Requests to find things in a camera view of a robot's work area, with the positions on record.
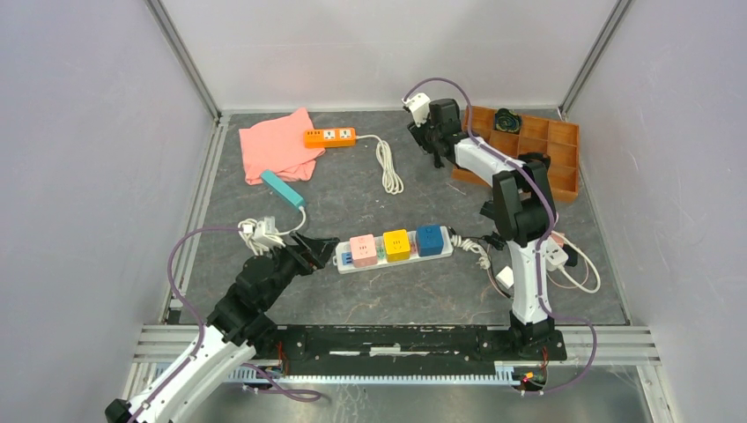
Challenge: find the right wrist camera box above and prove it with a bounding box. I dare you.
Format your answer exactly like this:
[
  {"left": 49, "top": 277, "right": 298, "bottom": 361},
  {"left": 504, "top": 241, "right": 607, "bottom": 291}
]
[{"left": 402, "top": 93, "right": 431, "bottom": 127}]

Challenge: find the orange wooden divided tray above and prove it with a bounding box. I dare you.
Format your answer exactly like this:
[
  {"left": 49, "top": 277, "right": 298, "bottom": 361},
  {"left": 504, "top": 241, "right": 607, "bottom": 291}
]
[{"left": 472, "top": 106, "right": 580, "bottom": 203}]

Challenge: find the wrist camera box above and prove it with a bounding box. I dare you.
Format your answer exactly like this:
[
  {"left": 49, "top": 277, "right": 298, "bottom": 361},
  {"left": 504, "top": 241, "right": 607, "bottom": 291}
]
[
  {"left": 402, "top": 93, "right": 431, "bottom": 127},
  {"left": 238, "top": 216, "right": 285, "bottom": 256}
]

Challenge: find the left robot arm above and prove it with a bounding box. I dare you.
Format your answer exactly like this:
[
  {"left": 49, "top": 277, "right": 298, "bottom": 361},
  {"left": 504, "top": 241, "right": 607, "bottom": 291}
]
[{"left": 105, "top": 231, "right": 340, "bottom": 422}]

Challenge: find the white power strip right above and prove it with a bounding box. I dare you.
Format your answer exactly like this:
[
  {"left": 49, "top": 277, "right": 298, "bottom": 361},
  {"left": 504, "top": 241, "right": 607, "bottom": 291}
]
[{"left": 545, "top": 239, "right": 569, "bottom": 272}]

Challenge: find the white cord of orange strip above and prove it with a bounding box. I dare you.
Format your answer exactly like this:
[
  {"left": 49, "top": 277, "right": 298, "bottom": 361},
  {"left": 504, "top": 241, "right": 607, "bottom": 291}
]
[{"left": 356, "top": 134, "right": 405, "bottom": 196}]

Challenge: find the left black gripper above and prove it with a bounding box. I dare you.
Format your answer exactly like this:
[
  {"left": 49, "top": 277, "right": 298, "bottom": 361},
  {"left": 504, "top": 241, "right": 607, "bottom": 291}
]
[{"left": 260, "top": 229, "right": 339, "bottom": 309}]

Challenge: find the orange power strip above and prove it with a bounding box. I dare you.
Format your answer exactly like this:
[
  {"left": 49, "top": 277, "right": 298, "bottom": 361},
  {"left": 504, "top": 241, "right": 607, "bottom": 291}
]
[{"left": 303, "top": 127, "right": 357, "bottom": 148}]

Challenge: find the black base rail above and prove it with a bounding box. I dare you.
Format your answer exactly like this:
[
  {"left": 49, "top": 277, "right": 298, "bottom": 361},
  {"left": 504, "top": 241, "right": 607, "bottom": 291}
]
[{"left": 256, "top": 324, "right": 568, "bottom": 376}]

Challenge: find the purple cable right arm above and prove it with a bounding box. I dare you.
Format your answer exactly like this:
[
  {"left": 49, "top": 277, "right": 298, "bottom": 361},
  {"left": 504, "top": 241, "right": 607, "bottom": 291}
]
[{"left": 403, "top": 77, "right": 599, "bottom": 395}]

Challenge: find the teal power strip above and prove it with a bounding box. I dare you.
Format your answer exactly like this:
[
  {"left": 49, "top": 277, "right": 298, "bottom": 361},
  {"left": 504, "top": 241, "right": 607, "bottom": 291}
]
[{"left": 260, "top": 170, "right": 306, "bottom": 209}]

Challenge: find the white cord of teal strip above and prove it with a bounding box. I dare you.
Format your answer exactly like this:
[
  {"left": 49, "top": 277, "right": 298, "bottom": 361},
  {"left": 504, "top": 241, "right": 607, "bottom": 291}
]
[{"left": 238, "top": 207, "right": 308, "bottom": 255}]

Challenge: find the white multicolour power strip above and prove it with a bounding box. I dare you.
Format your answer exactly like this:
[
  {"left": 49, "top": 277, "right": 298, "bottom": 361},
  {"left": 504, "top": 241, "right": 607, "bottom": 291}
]
[{"left": 332, "top": 225, "right": 455, "bottom": 274}]

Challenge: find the yellow cube plug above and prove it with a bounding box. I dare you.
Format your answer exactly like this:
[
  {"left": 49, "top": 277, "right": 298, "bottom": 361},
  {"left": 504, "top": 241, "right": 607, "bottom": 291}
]
[{"left": 382, "top": 229, "right": 411, "bottom": 263}]

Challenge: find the pink cloth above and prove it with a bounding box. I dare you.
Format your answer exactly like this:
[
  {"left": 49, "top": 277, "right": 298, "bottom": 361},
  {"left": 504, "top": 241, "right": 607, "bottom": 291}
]
[{"left": 239, "top": 108, "right": 325, "bottom": 185}]

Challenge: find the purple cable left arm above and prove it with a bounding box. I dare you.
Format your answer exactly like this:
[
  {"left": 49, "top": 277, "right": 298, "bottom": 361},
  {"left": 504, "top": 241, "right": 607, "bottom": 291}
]
[{"left": 125, "top": 226, "right": 247, "bottom": 423}]

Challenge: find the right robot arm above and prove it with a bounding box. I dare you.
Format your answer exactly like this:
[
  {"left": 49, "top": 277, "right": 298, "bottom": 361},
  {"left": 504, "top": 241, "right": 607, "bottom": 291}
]
[{"left": 403, "top": 93, "right": 567, "bottom": 360}]

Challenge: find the small white charger cube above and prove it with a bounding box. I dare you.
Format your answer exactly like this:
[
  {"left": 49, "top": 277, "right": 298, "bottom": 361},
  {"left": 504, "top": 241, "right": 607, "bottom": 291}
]
[{"left": 495, "top": 266, "right": 514, "bottom": 290}]

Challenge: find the blue cube plug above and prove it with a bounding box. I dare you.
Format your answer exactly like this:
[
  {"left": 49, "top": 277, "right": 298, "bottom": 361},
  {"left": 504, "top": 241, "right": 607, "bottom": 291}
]
[{"left": 416, "top": 225, "right": 444, "bottom": 257}]

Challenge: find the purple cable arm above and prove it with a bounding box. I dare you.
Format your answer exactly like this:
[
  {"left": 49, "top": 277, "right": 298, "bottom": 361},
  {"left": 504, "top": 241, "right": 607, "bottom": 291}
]
[
  {"left": 125, "top": 226, "right": 247, "bottom": 423},
  {"left": 403, "top": 77, "right": 599, "bottom": 395}
]

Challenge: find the pink cube plug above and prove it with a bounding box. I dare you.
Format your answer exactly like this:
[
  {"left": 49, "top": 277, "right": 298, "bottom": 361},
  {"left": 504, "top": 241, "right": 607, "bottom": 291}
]
[{"left": 350, "top": 234, "right": 378, "bottom": 268}]

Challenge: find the blue yellow coiled item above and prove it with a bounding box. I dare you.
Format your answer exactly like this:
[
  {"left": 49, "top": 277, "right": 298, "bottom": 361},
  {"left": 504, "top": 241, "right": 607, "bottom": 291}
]
[{"left": 493, "top": 108, "right": 522, "bottom": 134}]

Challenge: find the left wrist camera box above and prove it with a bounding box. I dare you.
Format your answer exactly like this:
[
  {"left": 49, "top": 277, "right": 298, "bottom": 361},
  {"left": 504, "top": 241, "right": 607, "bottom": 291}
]
[{"left": 238, "top": 216, "right": 285, "bottom": 256}]

